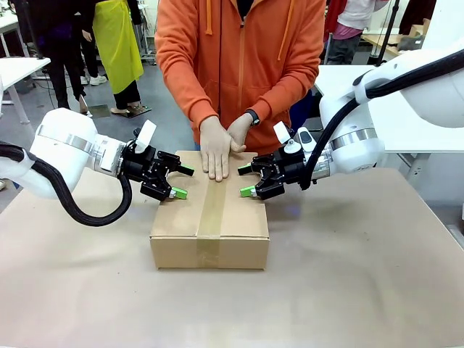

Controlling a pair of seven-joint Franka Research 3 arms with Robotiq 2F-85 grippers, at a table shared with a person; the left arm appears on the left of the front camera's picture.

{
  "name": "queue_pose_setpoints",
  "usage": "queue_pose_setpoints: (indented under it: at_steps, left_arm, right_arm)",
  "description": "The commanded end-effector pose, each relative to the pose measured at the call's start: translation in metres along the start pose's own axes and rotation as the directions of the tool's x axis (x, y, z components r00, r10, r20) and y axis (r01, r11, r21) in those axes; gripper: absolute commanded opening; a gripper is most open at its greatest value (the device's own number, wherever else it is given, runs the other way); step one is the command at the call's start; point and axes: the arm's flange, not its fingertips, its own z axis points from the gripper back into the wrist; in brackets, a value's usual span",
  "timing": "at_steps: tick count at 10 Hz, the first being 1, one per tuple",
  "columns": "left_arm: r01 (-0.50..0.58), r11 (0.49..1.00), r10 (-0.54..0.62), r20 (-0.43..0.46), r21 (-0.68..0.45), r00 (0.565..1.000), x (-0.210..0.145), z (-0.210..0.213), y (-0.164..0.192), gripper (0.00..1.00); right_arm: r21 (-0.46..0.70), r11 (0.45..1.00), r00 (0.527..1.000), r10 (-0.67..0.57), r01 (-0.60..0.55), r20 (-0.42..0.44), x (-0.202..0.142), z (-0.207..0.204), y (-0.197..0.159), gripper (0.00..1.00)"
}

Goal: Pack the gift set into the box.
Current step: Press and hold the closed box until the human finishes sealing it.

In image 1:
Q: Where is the person in orange hoodie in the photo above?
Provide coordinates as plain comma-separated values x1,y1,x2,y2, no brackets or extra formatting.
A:
154,0,327,155

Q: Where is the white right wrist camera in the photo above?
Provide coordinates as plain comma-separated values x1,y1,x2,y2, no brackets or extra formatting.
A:
273,121,316,155

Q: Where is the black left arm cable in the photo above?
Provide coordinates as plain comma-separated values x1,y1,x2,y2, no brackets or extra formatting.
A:
0,144,133,227

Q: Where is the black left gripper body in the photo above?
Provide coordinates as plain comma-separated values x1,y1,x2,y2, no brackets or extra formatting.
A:
121,146,167,186

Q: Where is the person in pink top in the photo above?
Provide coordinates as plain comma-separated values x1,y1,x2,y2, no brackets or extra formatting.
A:
324,0,386,66

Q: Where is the person's left hand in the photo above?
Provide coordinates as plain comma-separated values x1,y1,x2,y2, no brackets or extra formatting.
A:
227,112,254,146

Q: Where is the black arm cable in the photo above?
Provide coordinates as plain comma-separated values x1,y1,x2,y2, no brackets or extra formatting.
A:
0,144,133,227
299,49,464,191

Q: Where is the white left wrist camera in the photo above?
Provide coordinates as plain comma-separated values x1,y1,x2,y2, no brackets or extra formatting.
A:
133,120,158,155

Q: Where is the person in dark clothes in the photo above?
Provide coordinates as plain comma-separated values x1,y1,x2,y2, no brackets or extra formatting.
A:
36,0,90,114

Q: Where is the brown packing tape strip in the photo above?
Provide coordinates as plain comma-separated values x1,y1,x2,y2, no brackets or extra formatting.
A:
195,176,228,270

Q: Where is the brown cardboard box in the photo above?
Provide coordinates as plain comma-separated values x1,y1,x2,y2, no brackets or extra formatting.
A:
149,150,271,271

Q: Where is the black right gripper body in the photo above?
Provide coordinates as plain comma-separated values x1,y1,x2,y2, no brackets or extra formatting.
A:
270,147,310,190

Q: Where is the person's right hand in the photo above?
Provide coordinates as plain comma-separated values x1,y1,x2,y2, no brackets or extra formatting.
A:
199,115,247,183

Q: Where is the person in yellow apron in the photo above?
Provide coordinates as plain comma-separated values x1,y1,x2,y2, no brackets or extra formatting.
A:
92,0,145,115

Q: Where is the white table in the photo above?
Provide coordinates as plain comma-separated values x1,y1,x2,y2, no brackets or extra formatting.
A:
0,57,52,125
314,64,464,178

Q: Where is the black stand pole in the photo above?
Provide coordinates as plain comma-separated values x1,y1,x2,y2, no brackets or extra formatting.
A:
376,0,402,67

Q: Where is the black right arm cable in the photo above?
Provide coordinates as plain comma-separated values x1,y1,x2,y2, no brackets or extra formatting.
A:
299,49,464,191

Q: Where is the person's left forearm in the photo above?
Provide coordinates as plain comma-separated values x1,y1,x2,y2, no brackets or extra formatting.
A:
249,68,322,126

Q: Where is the person's right forearm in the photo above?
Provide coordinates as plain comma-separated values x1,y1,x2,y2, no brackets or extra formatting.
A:
165,68,222,133

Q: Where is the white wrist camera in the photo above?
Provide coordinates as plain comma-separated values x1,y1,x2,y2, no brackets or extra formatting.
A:
133,120,158,155
273,121,316,155

